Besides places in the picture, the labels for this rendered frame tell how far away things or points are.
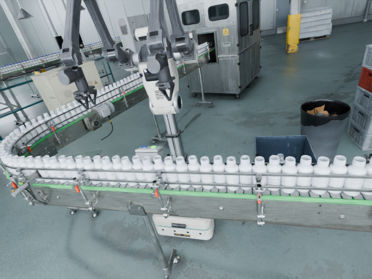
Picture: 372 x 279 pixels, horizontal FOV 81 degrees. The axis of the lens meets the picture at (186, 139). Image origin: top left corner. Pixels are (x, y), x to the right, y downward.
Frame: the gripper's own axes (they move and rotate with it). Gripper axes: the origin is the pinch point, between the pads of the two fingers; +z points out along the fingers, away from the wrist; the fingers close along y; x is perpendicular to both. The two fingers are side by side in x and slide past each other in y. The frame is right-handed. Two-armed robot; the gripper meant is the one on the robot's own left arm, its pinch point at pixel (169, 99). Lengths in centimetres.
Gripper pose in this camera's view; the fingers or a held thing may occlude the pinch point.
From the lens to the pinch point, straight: 103.8
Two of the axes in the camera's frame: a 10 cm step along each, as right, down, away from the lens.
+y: 2.4, -5.1, 8.3
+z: 1.7, 8.6, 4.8
